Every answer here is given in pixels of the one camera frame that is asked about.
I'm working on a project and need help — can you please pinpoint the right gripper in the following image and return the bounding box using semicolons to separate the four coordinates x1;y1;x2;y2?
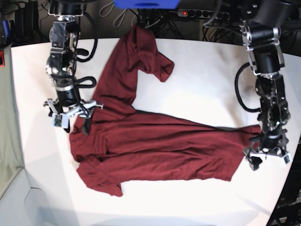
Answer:
43;89;104;136

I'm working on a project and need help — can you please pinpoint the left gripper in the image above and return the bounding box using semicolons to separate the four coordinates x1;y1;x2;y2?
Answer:
243;131;289;171

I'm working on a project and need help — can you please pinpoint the dark red t-shirt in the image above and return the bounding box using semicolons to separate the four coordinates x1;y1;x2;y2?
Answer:
69;25;260;197

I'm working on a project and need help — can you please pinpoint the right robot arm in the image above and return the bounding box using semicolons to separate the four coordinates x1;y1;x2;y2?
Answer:
43;0;103;135

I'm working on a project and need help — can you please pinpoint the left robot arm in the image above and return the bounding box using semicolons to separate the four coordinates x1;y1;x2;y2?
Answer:
234;0;301;170

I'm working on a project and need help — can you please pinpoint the red black device left edge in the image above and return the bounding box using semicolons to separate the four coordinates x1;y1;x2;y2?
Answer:
0;50;5;68

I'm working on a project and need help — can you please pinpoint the blue bottle left edge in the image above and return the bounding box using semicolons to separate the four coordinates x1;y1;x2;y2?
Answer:
2;20;11;40

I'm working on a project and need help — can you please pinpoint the blue box at top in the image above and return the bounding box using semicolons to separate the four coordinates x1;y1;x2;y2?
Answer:
113;0;180;9

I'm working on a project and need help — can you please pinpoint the black power strip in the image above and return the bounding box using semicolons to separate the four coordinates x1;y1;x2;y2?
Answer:
177;9;230;21

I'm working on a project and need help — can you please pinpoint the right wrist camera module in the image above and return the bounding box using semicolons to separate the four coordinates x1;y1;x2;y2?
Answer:
52;113;68;128

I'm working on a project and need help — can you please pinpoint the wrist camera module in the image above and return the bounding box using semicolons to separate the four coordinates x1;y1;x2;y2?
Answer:
279;152;292;167
52;113;68;128

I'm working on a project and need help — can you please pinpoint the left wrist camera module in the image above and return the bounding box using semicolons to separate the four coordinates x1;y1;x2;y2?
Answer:
279;152;292;167

